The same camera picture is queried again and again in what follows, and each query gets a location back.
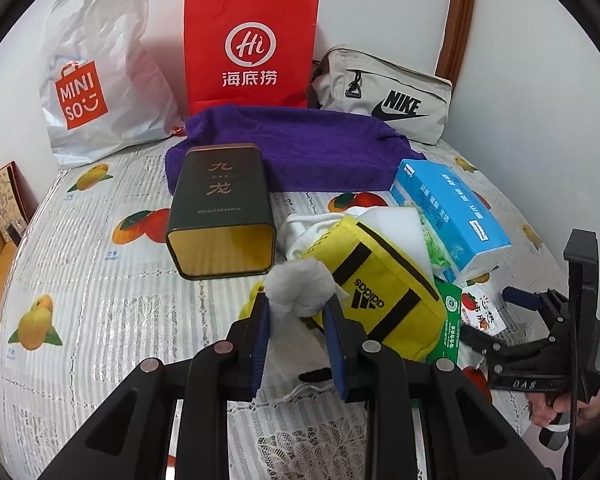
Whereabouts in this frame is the small fruit-print sachet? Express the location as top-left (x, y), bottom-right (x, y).
top-left (460, 284), bottom-right (506, 336)

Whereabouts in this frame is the yellow Adidas pouch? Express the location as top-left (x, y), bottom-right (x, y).
top-left (239, 213), bottom-right (449, 363)

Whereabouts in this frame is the person's right hand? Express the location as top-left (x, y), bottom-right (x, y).
top-left (526, 390), bottom-right (600, 434)

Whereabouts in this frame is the fruit-print tablecloth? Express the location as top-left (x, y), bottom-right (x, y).
top-left (0, 134), bottom-right (581, 480)

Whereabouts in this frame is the green snack packet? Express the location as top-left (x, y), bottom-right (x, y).
top-left (426, 278), bottom-right (462, 364)

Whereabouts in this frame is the blue tissue pack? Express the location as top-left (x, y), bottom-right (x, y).
top-left (390, 159), bottom-right (512, 285)

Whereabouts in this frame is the white cloth bag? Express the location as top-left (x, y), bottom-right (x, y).
top-left (276, 206), bottom-right (434, 278)

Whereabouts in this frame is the dark green tea tin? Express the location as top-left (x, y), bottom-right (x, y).
top-left (166, 144), bottom-right (276, 281)

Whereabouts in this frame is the purple towel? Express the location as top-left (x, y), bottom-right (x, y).
top-left (164, 104), bottom-right (425, 192)

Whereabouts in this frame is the beige Nike waist bag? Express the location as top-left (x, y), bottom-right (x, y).
top-left (312, 47), bottom-right (452, 145)

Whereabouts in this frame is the brown patterned box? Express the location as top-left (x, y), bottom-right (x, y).
top-left (0, 162), bottom-right (31, 242)

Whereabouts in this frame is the white Miniso plastic bag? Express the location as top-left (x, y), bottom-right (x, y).
top-left (40, 0), bottom-right (183, 169)

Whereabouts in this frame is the red Haidilao paper bag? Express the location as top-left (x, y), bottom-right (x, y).
top-left (183, 0), bottom-right (320, 115)

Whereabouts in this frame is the brown wooden door frame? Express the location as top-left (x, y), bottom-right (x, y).
top-left (436, 0), bottom-right (476, 86)

